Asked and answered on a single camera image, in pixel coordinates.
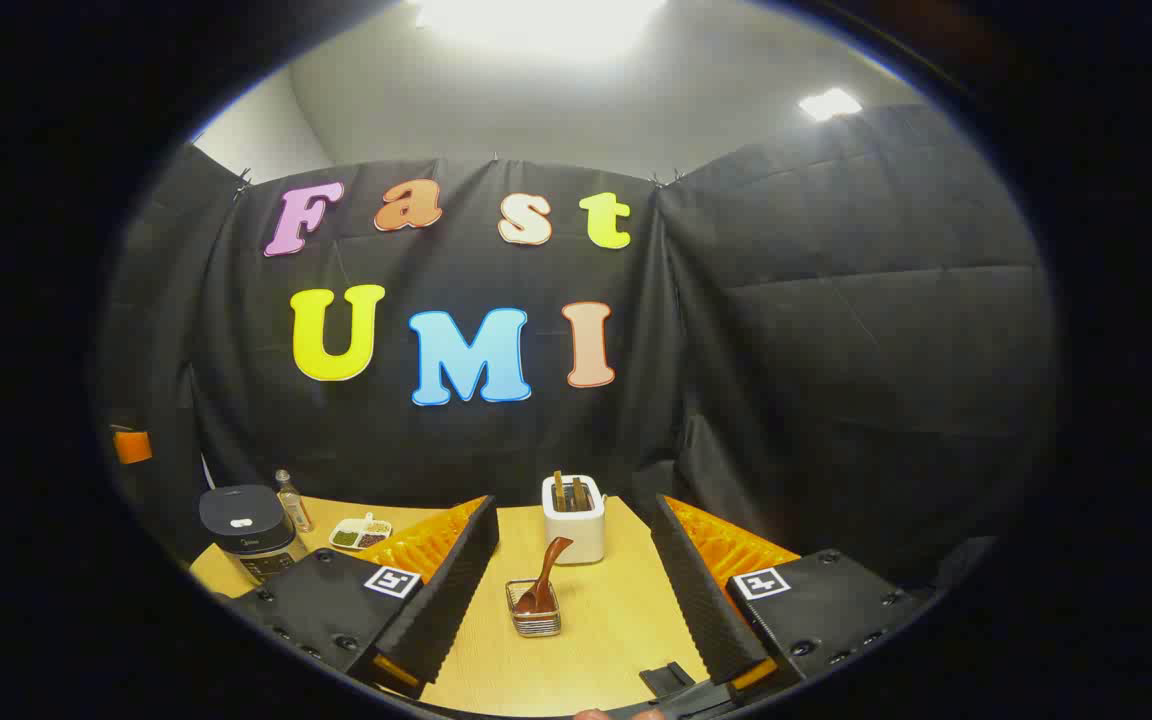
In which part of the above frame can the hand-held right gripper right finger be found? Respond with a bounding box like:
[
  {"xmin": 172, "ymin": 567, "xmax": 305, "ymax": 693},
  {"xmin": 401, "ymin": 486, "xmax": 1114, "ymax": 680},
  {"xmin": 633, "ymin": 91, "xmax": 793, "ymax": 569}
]
[{"xmin": 649, "ymin": 493, "xmax": 937, "ymax": 691}]

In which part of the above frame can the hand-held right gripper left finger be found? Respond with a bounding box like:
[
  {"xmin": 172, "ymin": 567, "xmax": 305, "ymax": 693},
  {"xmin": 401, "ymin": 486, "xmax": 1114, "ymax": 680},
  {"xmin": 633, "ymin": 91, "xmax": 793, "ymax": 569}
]
[{"xmin": 228, "ymin": 495, "xmax": 499, "ymax": 699}]

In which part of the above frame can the brown wooden spoon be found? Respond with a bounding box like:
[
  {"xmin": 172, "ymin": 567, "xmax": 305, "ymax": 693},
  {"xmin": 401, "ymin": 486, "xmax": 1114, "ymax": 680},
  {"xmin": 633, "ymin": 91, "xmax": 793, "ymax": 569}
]
[{"xmin": 514, "ymin": 537, "xmax": 574, "ymax": 614}]

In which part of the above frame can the black and silver rice cooker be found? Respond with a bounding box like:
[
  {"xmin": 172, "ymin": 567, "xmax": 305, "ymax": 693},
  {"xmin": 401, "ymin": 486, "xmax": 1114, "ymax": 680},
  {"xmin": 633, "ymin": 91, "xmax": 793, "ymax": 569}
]
[{"xmin": 199, "ymin": 485, "xmax": 309, "ymax": 586}]

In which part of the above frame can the white divided grain dish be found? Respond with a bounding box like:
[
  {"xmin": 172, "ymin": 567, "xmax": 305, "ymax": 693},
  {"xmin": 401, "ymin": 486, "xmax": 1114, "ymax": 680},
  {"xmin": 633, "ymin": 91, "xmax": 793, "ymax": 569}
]
[{"xmin": 329, "ymin": 513, "xmax": 393, "ymax": 551}]

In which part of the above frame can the white toaster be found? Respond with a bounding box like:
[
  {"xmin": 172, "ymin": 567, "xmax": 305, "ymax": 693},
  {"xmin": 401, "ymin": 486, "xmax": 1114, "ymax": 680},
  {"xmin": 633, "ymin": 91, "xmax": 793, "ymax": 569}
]
[{"xmin": 542, "ymin": 475, "xmax": 606, "ymax": 566}]

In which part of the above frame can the small clear bottle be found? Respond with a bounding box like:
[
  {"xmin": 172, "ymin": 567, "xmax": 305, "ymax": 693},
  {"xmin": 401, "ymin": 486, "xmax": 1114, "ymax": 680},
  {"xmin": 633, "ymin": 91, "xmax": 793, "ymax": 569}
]
[{"xmin": 274, "ymin": 470, "xmax": 314, "ymax": 533}]

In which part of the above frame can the black backdrop cloth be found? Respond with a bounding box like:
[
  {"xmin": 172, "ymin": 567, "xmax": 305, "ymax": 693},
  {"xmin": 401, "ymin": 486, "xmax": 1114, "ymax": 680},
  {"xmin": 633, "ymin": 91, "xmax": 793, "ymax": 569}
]
[{"xmin": 96, "ymin": 100, "xmax": 1057, "ymax": 591}]

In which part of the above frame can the ceiling light panel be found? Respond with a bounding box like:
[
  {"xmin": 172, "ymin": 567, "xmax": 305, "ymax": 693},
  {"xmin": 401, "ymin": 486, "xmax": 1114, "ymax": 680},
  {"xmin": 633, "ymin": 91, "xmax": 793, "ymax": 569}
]
[
  {"xmin": 414, "ymin": 0, "xmax": 669, "ymax": 56},
  {"xmin": 799, "ymin": 88, "xmax": 863, "ymax": 122}
]

